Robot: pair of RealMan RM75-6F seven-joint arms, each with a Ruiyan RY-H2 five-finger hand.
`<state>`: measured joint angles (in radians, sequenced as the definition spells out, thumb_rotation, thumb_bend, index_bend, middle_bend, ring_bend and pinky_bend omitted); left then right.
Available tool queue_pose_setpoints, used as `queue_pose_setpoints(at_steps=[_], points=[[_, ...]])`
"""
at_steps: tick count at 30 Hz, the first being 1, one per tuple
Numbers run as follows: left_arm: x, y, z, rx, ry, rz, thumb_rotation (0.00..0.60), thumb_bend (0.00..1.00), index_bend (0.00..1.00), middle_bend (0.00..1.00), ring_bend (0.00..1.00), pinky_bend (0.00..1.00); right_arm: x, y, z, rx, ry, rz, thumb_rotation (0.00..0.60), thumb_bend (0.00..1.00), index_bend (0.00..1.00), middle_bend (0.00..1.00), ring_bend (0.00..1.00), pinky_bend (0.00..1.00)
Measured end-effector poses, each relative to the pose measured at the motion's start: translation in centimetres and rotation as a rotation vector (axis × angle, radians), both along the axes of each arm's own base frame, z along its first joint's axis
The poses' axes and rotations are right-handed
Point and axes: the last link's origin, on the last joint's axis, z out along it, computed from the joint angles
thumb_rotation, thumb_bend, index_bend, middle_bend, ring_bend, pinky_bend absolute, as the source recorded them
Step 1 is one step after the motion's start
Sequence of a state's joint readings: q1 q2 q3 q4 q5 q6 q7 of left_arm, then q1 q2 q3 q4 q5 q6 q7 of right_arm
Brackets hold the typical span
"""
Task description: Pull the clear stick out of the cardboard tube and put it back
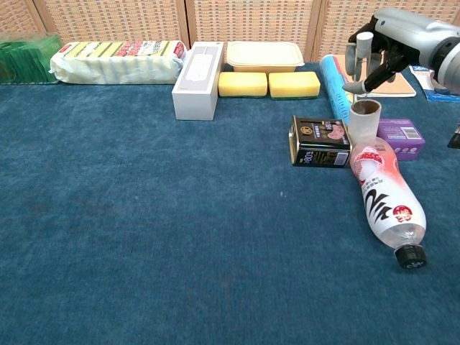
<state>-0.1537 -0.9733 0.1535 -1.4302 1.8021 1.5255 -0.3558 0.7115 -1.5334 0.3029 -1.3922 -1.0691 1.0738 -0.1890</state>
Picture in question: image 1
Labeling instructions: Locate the small purple box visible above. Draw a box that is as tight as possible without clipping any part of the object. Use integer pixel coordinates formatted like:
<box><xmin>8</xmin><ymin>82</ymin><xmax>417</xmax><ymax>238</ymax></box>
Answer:
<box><xmin>375</xmin><ymin>118</ymin><xmax>427</xmax><ymax>162</ymax></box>

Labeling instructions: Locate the blue cling film roll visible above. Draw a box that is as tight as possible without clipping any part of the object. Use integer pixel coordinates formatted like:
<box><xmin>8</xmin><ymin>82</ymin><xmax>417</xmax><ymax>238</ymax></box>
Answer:
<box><xmin>319</xmin><ymin>53</ymin><xmax>355</xmax><ymax>121</ymax></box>

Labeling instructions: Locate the kraft spiral notebook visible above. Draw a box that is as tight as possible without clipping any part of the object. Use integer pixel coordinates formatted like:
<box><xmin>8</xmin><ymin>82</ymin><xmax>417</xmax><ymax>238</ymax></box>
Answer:
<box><xmin>336</xmin><ymin>53</ymin><xmax>417</xmax><ymax>98</ymax></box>

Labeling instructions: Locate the plastic bottle pink white label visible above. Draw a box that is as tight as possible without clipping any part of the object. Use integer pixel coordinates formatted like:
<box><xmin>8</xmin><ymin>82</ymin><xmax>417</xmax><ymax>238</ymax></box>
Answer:
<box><xmin>349</xmin><ymin>138</ymin><xmax>429</xmax><ymax>270</ymax></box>

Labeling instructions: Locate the blue correction tape blister pack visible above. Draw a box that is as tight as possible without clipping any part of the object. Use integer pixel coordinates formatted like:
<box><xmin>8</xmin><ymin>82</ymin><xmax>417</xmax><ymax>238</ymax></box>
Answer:
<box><xmin>409</xmin><ymin>64</ymin><xmax>460</xmax><ymax>104</ymax></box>

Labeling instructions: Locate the blue carpet table mat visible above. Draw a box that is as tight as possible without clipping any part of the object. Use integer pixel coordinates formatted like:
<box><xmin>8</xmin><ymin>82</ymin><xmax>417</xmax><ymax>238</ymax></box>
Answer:
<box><xmin>0</xmin><ymin>60</ymin><xmax>460</xmax><ymax>345</ymax></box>

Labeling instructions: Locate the yellow sponge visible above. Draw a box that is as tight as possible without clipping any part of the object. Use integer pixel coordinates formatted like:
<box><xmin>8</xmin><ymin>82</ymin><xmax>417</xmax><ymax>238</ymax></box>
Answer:
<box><xmin>268</xmin><ymin>71</ymin><xmax>321</xmax><ymax>101</ymax></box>
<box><xmin>218</xmin><ymin>71</ymin><xmax>269</xmax><ymax>98</ymax></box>

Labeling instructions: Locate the white paper roll cardboard core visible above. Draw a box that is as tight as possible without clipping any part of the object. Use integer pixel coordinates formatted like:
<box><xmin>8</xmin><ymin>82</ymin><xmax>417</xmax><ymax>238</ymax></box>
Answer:
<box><xmin>349</xmin><ymin>99</ymin><xmax>382</xmax><ymax>144</ymax></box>

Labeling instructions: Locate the woven bamboo folding screen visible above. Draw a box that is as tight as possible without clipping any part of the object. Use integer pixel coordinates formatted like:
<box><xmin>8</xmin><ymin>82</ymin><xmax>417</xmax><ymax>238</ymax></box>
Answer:
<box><xmin>0</xmin><ymin>0</ymin><xmax>460</xmax><ymax>64</ymax></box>

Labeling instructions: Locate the green scouring pad pack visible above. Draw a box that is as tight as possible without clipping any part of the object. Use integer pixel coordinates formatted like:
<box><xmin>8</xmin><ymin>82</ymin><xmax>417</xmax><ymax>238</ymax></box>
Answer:
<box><xmin>0</xmin><ymin>34</ymin><xmax>61</xmax><ymax>86</ymax></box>

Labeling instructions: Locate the yellow sponge multipack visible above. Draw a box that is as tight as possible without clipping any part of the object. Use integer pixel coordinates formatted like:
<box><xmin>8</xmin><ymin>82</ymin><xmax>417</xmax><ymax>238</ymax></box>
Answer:
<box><xmin>49</xmin><ymin>40</ymin><xmax>188</xmax><ymax>86</ymax></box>

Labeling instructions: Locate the beige lidded food container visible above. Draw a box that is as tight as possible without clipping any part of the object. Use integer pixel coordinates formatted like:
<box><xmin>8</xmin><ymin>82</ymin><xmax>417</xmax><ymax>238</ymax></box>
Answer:
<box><xmin>226</xmin><ymin>41</ymin><xmax>305</xmax><ymax>74</ymax></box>

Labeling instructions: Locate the white power strip box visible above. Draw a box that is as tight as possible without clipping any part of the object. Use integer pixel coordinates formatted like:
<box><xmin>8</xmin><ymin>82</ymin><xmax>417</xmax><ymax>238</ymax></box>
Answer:
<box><xmin>171</xmin><ymin>41</ymin><xmax>225</xmax><ymax>121</ymax></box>

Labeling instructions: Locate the black luncheon meat can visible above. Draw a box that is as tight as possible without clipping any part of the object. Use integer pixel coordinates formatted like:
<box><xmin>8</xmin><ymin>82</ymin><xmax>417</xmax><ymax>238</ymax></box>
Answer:
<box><xmin>287</xmin><ymin>114</ymin><xmax>352</xmax><ymax>168</ymax></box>

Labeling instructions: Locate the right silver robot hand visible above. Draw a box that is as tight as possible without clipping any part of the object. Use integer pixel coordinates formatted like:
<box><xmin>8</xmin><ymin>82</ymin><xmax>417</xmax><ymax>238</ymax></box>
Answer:
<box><xmin>341</xmin><ymin>7</ymin><xmax>451</xmax><ymax>95</ymax></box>

